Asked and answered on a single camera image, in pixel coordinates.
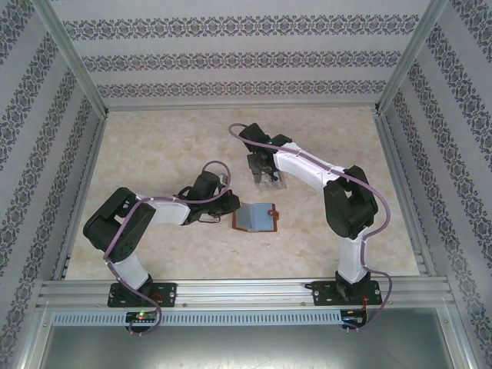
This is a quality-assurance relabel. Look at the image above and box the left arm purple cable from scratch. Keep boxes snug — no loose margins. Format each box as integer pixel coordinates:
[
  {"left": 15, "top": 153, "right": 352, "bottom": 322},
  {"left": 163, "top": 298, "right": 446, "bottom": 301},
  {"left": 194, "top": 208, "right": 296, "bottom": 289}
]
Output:
[{"left": 104, "top": 160, "right": 231, "bottom": 337}]

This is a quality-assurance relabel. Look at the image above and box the aluminium table side rail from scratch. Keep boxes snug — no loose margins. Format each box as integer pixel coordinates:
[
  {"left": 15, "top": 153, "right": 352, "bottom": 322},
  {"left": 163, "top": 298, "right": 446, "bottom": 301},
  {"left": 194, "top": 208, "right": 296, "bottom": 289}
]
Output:
[
  {"left": 374, "top": 111, "right": 437, "bottom": 277},
  {"left": 53, "top": 111, "right": 111, "bottom": 281}
]

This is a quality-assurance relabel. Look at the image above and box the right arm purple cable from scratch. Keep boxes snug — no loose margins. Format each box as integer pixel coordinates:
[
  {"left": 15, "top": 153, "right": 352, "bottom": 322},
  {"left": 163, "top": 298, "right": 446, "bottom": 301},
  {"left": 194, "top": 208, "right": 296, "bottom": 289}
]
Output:
[{"left": 228, "top": 122, "right": 393, "bottom": 336}]

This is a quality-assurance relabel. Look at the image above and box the aluminium frame post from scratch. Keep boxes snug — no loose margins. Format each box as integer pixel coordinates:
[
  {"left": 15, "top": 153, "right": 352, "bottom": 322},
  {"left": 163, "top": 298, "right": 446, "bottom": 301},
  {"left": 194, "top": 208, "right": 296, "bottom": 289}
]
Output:
[
  {"left": 32, "top": 0, "right": 109, "bottom": 116},
  {"left": 373, "top": 0, "right": 451, "bottom": 115}
]

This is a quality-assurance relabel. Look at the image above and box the steel sheet panel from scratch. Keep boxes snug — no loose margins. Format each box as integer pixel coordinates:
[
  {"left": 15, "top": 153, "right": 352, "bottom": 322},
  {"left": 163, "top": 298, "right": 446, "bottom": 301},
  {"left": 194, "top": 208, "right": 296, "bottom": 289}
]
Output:
[{"left": 38, "top": 325, "right": 468, "bottom": 369}]

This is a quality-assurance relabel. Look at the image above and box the small controller circuit board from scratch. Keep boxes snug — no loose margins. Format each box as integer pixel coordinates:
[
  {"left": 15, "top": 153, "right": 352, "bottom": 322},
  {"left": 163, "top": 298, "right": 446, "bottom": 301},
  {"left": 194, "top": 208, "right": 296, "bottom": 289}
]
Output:
[
  {"left": 341, "top": 308, "right": 369, "bottom": 328},
  {"left": 125, "top": 311, "right": 159, "bottom": 324}
]

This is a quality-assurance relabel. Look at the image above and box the slotted grey cable duct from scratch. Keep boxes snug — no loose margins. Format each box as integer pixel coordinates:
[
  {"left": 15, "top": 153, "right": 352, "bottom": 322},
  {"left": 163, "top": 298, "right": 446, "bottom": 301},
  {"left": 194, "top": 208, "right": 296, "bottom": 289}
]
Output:
[{"left": 52, "top": 309, "right": 344, "bottom": 327}]

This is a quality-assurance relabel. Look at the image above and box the clear acrylic card stand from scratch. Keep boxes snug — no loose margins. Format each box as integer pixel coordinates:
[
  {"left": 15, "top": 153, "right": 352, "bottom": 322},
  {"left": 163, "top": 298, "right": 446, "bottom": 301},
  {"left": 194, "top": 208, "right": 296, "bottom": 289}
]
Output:
[{"left": 251, "top": 168, "right": 289, "bottom": 191}]

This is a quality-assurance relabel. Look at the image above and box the aluminium mounting rail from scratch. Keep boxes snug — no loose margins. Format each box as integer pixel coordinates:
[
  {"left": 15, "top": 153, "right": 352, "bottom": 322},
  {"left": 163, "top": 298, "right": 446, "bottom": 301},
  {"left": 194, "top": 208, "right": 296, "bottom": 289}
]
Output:
[{"left": 36, "top": 278, "right": 451, "bottom": 309}]

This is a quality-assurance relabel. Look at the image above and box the brown leather card holder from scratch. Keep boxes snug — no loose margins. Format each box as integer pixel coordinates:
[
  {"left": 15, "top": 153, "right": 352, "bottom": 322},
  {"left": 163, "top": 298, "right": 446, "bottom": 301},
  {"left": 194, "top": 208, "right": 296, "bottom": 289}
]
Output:
[{"left": 228, "top": 188, "right": 281, "bottom": 233}]

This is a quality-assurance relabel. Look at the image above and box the aluminium frame beam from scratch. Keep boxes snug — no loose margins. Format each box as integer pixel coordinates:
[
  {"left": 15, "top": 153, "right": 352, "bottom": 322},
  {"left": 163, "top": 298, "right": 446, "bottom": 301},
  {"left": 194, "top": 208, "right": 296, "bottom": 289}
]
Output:
[
  {"left": 445, "top": 305, "right": 481, "bottom": 369},
  {"left": 15, "top": 305, "right": 53, "bottom": 369}
]

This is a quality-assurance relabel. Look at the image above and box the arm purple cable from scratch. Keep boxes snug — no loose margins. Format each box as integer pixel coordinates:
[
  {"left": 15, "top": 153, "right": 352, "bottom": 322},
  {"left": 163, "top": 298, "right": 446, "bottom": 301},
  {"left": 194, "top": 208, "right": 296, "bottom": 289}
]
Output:
[
  {"left": 228, "top": 122, "right": 393, "bottom": 336},
  {"left": 104, "top": 160, "right": 231, "bottom": 337}
]

